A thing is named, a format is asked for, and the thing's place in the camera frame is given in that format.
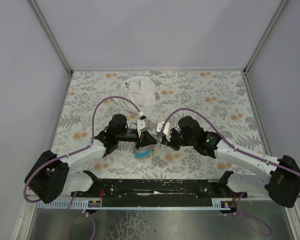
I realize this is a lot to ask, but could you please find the blue key tag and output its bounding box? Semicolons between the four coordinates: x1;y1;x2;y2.
134;148;152;159

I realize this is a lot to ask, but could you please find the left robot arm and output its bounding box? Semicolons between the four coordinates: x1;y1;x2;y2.
23;114;157;204

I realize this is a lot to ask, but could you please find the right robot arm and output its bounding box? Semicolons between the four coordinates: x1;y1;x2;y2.
156;116;300;208

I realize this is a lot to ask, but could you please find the crumpled white cloth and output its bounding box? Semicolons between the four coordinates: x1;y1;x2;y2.
111;76;157;117

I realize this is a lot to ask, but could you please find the floral table mat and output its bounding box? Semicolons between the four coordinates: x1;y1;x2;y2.
51;70;264;180

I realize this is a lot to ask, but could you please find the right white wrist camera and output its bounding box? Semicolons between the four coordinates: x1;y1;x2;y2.
156;121;172;138

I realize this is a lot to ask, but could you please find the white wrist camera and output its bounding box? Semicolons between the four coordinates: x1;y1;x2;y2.
156;121;172;138
136;115;150;137

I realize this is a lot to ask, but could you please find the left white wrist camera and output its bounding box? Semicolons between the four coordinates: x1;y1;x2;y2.
136;115;150;137

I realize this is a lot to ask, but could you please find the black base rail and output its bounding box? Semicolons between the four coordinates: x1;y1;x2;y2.
76;178;241;208

